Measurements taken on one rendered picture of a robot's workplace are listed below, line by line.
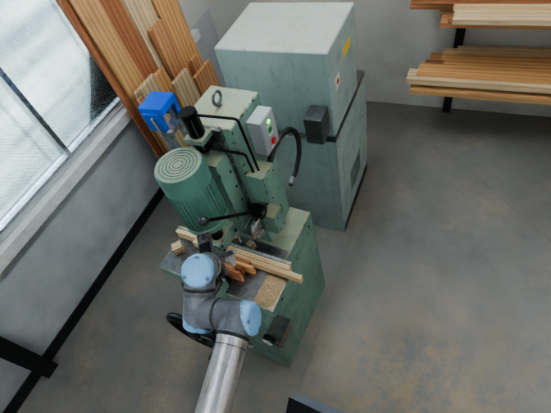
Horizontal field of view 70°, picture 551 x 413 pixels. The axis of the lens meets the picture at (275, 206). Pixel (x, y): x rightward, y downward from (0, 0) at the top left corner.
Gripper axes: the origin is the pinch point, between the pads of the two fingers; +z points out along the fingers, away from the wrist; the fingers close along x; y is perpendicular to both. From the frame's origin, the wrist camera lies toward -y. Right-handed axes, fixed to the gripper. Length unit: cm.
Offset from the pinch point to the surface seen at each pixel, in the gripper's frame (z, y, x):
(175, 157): -15.6, -36.2, -0.4
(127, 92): 103, -121, -42
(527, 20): 62, -68, 188
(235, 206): 11.0, -16.5, 11.4
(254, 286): 20.9, 17.1, 7.5
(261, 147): 0.9, -33.8, 28.6
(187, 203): -13.4, -20.3, -1.6
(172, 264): 34.5, -3.0, -26.9
